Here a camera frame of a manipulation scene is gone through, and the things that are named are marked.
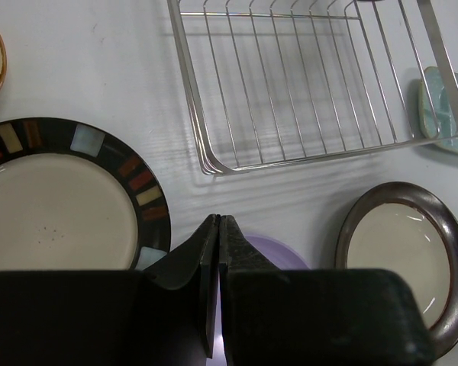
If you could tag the purple plastic plate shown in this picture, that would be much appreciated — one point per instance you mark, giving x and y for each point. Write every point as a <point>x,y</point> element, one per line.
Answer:
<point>280,255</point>

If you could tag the metal wire dish rack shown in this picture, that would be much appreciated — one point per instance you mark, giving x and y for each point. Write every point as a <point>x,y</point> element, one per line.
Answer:
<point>276,83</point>

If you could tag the black mosaic rimmed plate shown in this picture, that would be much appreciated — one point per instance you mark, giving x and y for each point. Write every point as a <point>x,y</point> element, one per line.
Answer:
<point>75,197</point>

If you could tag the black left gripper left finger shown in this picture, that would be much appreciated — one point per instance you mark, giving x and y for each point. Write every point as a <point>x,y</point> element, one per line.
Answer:
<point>181,297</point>

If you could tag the brown rimmed cream plate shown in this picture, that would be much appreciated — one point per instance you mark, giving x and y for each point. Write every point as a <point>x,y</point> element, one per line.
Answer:
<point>404,228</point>

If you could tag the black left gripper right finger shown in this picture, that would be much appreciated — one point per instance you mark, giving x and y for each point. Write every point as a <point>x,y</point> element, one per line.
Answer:
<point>235,251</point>

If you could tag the teal rectangular ceramic plate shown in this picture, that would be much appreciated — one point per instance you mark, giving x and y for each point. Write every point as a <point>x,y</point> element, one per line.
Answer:
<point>435,113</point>

